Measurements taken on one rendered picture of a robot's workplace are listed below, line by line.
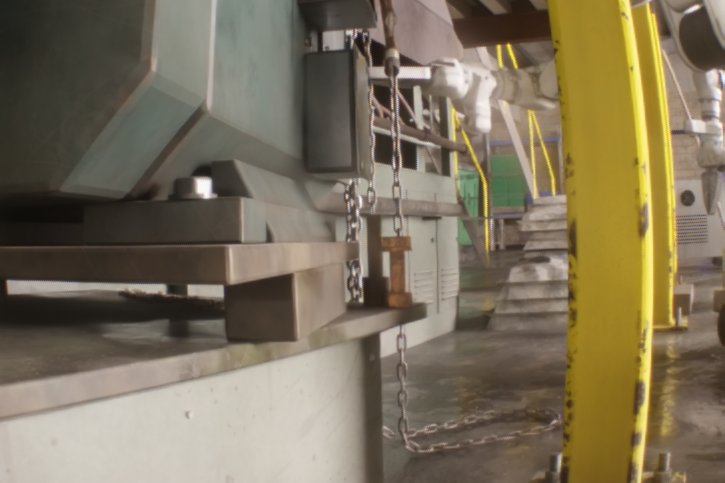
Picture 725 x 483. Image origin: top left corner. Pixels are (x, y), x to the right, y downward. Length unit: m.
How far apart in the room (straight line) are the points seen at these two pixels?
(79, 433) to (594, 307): 0.55
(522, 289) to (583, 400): 1.95
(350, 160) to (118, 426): 0.44
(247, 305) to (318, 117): 0.32
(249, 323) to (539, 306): 2.23
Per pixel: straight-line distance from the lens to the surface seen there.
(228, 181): 0.55
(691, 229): 5.83
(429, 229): 2.52
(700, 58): 1.64
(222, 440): 0.59
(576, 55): 0.80
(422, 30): 2.81
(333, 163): 0.79
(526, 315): 2.70
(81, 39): 0.44
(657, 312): 2.48
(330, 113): 0.80
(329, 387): 0.74
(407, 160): 2.86
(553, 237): 4.58
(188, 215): 0.49
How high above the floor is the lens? 0.37
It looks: 3 degrees up
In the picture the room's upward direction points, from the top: 2 degrees counter-clockwise
